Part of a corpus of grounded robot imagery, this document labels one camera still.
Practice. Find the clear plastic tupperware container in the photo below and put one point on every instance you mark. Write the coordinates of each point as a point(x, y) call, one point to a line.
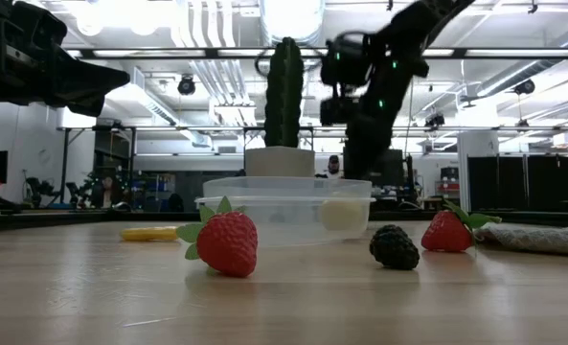
point(264, 189)

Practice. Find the black hanging ceiling lamp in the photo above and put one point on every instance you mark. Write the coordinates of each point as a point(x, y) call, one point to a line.
point(186, 85)
point(434, 120)
point(524, 86)

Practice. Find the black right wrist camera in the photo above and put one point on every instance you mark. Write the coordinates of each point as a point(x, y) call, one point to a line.
point(337, 111)

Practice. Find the red toy strawberry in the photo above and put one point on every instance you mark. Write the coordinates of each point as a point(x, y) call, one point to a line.
point(228, 244)
point(446, 234)

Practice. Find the black background workstation frame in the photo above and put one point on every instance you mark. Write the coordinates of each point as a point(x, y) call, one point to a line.
point(168, 128)

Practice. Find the green cactus plant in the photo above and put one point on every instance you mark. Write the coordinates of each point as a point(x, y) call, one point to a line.
point(283, 96)

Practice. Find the dark toy blackberry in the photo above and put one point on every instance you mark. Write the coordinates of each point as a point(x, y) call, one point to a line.
point(393, 249)

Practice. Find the grey cloth towel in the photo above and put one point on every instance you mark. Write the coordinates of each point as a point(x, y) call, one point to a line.
point(542, 239)

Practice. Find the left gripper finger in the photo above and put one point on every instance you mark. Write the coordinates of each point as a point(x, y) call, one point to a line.
point(87, 86)

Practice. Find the black partition panels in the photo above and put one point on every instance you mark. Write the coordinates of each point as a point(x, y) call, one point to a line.
point(542, 182)

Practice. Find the person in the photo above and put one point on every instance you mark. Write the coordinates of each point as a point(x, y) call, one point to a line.
point(107, 191)
point(333, 167)

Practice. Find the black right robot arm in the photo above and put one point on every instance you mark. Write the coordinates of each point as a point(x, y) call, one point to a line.
point(408, 29)

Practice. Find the white hexagonal plant pot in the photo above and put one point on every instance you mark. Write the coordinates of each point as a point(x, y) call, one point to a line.
point(279, 163)

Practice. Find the white pillar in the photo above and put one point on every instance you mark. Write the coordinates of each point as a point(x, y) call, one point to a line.
point(477, 141)

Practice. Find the yellow toy banana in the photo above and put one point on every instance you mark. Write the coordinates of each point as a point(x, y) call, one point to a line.
point(149, 234)

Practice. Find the yellow toy lemon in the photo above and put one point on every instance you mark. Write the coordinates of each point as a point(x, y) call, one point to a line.
point(341, 215)

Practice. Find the black background robot arm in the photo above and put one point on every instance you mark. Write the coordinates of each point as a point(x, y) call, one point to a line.
point(37, 187)

